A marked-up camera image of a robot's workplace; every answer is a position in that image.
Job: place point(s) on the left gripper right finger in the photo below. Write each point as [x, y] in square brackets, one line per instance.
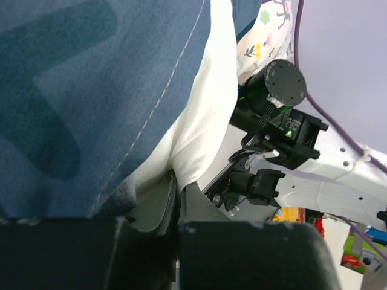
[218, 253]

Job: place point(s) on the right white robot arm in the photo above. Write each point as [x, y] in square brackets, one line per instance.
[292, 159]

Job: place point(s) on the white pillow insert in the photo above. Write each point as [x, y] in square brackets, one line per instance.
[192, 142]

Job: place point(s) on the floral deer print pillow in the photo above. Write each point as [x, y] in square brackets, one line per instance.
[266, 39]

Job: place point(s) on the blue cartoon print pillowcase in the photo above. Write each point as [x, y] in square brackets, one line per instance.
[88, 90]

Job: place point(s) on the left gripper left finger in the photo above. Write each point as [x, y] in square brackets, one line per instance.
[150, 242]

